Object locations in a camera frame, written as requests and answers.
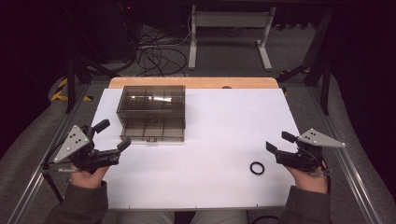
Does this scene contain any black tripod stand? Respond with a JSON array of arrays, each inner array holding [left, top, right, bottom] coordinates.
[[59, 3, 121, 115]]

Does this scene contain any dark translucent plastic storage box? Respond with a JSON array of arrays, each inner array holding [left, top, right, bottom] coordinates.
[[115, 85, 187, 143]]

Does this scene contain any yellow black hazard tape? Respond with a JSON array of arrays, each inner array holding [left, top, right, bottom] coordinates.
[[50, 77, 94, 103]]

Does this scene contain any black metal stand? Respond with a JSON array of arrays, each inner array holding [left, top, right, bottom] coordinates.
[[276, 8, 333, 117]]

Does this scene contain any dark cabinet with red light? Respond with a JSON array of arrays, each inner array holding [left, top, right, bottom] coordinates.
[[101, 0, 138, 62]]

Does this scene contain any white metal desk frame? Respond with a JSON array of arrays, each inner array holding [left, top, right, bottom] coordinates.
[[188, 4, 277, 72]]

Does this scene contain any person's left hand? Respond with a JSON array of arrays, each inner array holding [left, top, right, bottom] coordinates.
[[69, 164, 110, 189]]

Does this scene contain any tangle of black floor cables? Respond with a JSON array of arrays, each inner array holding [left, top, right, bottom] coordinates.
[[134, 27, 190, 78]]

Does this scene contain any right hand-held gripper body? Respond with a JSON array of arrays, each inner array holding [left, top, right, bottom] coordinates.
[[275, 128, 347, 173]]

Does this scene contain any black rubber ring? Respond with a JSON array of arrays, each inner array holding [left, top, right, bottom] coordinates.
[[248, 161, 266, 176]]

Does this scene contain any aluminium frame rail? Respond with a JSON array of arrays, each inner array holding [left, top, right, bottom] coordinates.
[[6, 83, 92, 224], [305, 86, 385, 224]]

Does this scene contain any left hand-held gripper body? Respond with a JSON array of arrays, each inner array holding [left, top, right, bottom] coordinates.
[[52, 124, 121, 175]]

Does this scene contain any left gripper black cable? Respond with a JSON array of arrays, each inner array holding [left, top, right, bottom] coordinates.
[[40, 136, 73, 172]]

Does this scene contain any person's right hand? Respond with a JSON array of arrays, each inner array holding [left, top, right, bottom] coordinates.
[[285, 163, 330, 195]]

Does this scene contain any white table cover sheet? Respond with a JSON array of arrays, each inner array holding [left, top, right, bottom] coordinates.
[[91, 88, 301, 211]]

